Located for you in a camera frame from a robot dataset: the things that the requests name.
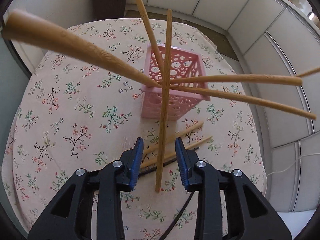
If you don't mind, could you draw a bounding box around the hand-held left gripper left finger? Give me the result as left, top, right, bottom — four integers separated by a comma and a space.
27, 137, 145, 240

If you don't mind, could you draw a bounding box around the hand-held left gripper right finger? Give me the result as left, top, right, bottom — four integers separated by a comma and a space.
174, 137, 292, 240

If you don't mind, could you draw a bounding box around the black chopstick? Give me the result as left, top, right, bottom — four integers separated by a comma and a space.
138, 147, 201, 176

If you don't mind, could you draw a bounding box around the plain bamboo chopstick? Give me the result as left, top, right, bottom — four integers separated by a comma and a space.
140, 121, 204, 168
155, 9, 173, 193
140, 136, 213, 168

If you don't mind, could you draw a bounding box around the pink perforated chopstick holder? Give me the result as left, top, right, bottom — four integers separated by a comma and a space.
140, 42, 211, 121

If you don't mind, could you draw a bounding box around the bunch of bamboo chopsticks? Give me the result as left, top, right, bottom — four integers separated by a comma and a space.
2, 0, 320, 120

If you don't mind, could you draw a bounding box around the floral tablecloth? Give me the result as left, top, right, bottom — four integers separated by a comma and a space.
5, 17, 267, 240

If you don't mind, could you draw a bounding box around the brown floor mat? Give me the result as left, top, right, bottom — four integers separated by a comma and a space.
124, 5, 175, 20
172, 12, 242, 62

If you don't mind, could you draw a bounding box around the brown trash bin red liner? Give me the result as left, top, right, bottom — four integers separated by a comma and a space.
92, 0, 131, 22

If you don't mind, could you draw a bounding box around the white kitchen countertop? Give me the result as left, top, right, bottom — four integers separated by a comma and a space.
257, 0, 320, 39

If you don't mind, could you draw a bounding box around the black cable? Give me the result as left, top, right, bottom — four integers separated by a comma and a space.
161, 192, 198, 240

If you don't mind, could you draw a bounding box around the white cable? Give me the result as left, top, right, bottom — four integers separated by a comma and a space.
265, 152, 320, 177

